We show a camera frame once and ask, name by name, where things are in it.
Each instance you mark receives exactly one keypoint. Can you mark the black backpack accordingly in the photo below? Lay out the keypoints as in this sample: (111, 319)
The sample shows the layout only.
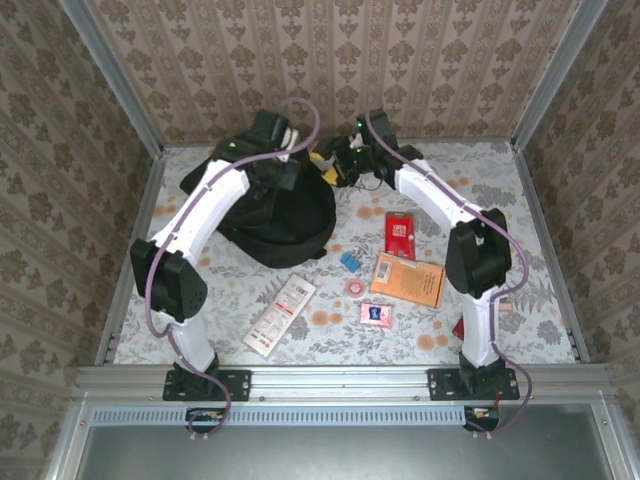
(290, 225)

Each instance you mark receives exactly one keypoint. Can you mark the red booklet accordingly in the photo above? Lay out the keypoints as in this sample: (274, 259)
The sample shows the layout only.
(400, 235)

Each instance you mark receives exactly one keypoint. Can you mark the red tape roll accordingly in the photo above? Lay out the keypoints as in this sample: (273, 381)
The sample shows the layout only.
(351, 288)

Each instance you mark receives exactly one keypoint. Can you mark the orange book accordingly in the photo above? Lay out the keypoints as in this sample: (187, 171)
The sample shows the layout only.
(407, 280)

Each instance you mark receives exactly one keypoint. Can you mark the pink eraser pack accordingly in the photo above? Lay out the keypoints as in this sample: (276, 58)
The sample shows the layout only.
(376, 315)

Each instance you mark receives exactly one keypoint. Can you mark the white stationery package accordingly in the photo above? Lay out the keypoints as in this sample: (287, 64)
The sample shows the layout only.
(280, 317)

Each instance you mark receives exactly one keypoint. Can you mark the dark red wallet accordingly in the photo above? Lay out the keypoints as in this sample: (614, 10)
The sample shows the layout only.
(459, 330)

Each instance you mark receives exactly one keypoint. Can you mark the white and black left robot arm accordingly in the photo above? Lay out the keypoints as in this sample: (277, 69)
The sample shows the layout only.
(200, 210)

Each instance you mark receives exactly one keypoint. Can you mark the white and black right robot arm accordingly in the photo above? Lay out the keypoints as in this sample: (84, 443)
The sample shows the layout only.
(477, 255)

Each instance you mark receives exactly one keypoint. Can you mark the grey metal panel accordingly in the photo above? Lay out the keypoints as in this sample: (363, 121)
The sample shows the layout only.
(350, 452)

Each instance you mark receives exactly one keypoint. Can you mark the aluminium table rail below wallpaper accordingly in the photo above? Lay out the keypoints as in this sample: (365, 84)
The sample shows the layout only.
(450, 141)

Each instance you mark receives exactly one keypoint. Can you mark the aluminium frame post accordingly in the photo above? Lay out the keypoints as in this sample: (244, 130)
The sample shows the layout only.
(557, 75)
(112, 75)

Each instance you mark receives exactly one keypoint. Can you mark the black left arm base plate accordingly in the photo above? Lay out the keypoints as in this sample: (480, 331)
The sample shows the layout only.
(235, 385)

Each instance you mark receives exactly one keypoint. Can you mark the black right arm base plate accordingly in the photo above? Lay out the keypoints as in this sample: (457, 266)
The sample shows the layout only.
(442, 385)

